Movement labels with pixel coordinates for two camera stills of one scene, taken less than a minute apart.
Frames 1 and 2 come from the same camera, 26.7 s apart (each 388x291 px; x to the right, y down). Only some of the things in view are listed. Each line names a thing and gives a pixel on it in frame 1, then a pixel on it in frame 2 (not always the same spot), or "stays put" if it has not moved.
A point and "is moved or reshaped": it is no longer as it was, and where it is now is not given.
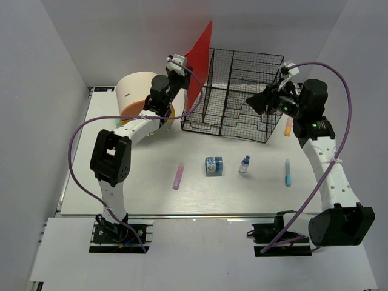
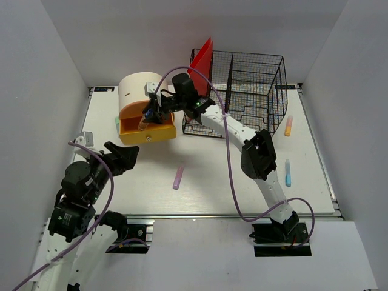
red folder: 199,59 is moved or reshaped
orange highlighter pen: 288,127 stays put
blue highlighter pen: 288,179 stays put
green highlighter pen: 118,123 stays put
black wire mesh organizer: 220,107 stays put
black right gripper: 269,95 to 153,105
